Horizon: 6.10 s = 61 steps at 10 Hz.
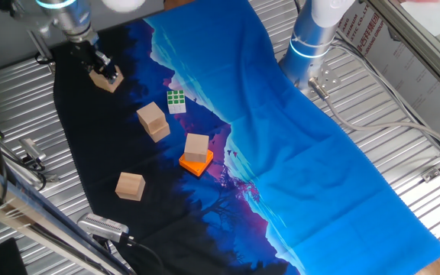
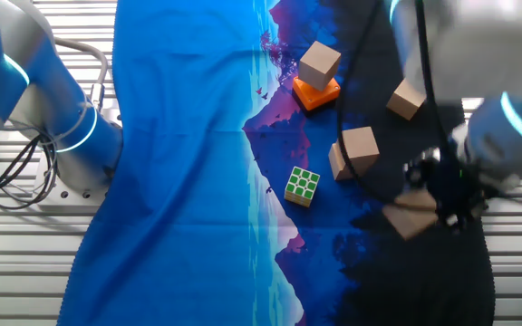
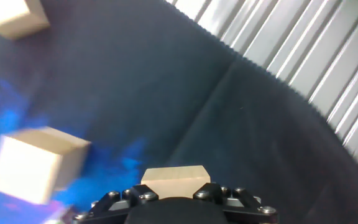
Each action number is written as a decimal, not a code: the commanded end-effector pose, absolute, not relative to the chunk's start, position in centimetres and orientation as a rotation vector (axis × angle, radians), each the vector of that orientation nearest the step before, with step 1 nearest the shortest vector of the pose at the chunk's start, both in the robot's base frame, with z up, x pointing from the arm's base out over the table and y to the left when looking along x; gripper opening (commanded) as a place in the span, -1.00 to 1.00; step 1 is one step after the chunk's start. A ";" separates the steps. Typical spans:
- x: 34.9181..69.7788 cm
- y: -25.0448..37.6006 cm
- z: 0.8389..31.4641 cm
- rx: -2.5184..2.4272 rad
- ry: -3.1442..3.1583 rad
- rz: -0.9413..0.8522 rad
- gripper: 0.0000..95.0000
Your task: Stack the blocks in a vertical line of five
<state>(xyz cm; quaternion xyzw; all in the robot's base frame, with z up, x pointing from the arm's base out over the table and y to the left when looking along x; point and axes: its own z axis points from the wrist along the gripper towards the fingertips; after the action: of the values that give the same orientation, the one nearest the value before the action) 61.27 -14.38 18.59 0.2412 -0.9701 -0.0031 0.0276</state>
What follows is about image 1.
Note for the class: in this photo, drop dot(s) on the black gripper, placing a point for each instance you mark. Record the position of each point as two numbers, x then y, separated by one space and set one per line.
86 55

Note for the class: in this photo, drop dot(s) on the light wooden cube block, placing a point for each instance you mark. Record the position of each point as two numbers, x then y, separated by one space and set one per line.
160 133
150 114
196 149
101 84
130 187

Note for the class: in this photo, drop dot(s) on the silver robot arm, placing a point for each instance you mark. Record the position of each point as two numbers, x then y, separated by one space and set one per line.
308 38

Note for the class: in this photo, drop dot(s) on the grey metal pole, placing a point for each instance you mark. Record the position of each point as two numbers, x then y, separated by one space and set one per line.
42 47

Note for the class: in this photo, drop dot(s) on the Rubik's cube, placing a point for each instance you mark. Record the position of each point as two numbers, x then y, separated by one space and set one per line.
176 101

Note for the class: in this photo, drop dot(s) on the orange square base block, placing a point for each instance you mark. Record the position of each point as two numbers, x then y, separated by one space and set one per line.
195 169

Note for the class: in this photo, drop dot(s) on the black flat device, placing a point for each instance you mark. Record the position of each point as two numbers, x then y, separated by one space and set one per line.
10 259

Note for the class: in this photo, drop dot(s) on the blue mountain print cloth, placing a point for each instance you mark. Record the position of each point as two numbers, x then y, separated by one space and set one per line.
300 172

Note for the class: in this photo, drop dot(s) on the white printed panel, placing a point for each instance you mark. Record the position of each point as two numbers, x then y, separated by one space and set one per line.
415 72

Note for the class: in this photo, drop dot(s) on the silver depth camera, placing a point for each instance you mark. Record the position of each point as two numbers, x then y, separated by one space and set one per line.
101 227
33 149

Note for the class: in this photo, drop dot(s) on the silver camera mount bracket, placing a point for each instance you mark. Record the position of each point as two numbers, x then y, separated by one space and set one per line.
50 177

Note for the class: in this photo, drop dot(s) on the aluminium frame beam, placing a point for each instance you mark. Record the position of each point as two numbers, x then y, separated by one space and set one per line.
33 214
415 46

